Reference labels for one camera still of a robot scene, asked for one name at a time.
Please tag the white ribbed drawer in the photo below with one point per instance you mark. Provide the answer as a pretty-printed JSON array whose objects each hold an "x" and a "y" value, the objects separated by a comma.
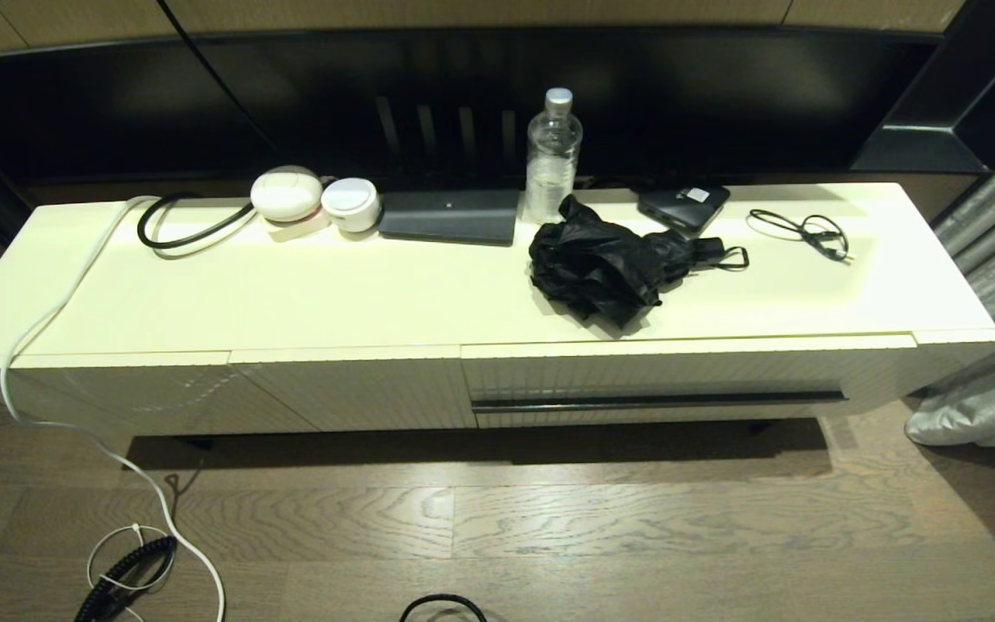
[{"x": 636, "y": 371}]

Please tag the dark grey flat box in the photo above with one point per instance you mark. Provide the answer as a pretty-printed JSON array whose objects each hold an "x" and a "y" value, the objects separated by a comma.
[{"x": 450, "y": 216}]

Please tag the white low cabinet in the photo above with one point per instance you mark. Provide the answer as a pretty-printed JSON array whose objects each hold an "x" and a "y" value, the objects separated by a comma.
[{"x": 290, "y": 294}]

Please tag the black television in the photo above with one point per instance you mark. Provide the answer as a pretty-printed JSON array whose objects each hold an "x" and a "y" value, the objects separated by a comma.
[{"x": 722, "y": 104}]

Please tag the black wall shelf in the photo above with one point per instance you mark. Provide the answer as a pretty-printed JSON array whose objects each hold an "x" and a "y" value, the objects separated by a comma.
[{"x": 981, "y": 86}]

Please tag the small white round device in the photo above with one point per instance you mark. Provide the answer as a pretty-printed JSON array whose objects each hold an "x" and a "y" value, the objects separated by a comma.
[{"x": 349, "y": 203}]

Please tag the black umbrella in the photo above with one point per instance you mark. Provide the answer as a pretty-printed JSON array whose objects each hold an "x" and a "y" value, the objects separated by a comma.
[{"x": 592, "y": 268}]

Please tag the white ribbed cabinet door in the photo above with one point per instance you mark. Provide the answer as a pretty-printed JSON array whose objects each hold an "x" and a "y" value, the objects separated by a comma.
[
  {"x": 377, "y": 389},
  {"x": 161, "y": 393}
]

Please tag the black box with white label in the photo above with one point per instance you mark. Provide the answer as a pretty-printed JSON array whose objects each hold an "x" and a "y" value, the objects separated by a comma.
[{"x": 679, "y": 212}]

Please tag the clear plastic water bottle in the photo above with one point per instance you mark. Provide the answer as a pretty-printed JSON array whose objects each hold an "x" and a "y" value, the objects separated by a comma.
[{"x": 552, "y": 173}]

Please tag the large white round device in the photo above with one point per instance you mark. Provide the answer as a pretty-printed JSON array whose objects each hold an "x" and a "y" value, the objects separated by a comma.
[{"x": 286, "y": 194}]

